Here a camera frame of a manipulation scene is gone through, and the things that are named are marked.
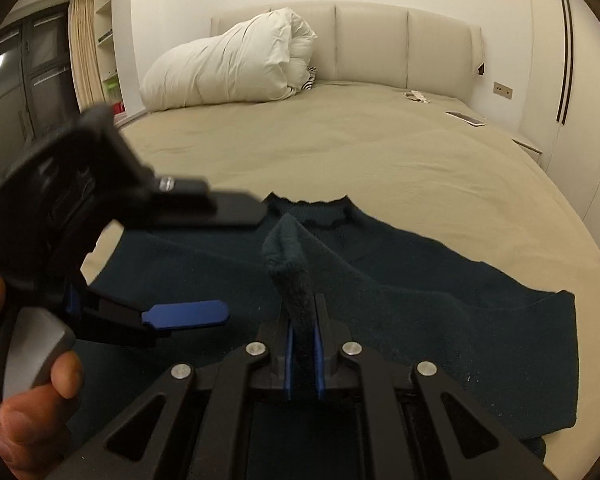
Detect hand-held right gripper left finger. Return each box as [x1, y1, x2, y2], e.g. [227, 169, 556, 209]
[45, 307, 295, 480]

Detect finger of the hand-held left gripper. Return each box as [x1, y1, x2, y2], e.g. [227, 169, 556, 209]
[107, 174, 269, 231]
[67, 282, 231, 350]

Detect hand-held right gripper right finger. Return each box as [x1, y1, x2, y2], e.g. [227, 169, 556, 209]
[313, 294, 556, 480]

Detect dark teal knit sweater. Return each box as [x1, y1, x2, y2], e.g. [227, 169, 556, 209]
[72, 192, 581, 480]

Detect person's left hand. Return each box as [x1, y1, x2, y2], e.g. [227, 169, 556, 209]
[0, 274, 85, 480]

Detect dark window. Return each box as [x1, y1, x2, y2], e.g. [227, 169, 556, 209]
[0, 4, 81, 188]

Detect white rolled duvet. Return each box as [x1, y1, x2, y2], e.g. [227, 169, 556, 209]
[140, 7, 319, 111]

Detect beige curtain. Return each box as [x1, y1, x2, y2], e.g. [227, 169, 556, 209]
[69, 0, 106, 112]

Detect bed with beige sheet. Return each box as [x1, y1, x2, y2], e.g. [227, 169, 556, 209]
[81, 77, 600, 480]

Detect white bookshelf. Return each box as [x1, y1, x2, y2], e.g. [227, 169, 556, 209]
[94, 0, 125, 117]

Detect beige padded headboard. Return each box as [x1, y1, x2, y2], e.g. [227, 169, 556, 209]
[210, 0, 483, 107]

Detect flat phone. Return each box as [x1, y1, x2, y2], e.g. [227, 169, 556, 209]
[445, 110, 489, 127]

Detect white nightstand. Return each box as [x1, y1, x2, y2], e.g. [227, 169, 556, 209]
[510, 136, 544, 162]

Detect white wardrobe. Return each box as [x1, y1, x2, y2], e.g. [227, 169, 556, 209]
[525, 0, 600, 243]

